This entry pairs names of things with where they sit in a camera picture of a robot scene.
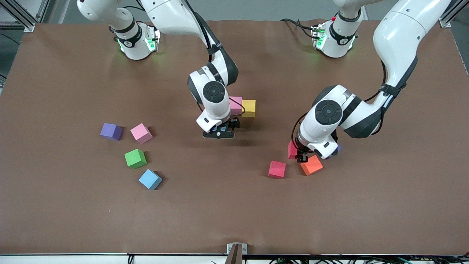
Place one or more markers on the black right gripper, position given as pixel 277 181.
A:
pixel 235 123

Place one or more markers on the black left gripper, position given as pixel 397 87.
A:
pixel 302 157

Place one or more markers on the red foam cube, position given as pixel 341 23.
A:
pixel 277 169
pixel 291 151

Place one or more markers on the pink foam cube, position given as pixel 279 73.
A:
pixel 237 104
pixel 141 132

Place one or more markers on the yellow foam cube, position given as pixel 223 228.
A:
pixel 248 108

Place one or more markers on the green foam cube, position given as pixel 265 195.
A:
pixel 135 158

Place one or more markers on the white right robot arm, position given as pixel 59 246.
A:
pixel 172 16

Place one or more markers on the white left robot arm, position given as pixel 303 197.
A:
pixel 395 33

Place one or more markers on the orange foam cube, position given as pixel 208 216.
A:
pixel 313 167

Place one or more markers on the brown table mat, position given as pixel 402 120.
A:
pixel 234 205

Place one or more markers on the metal clamp bracket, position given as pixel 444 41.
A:
pixel 236 253

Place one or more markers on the aluminium frame profile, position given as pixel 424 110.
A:
pixel 44 9
pixel 446 22
pixel 22 18

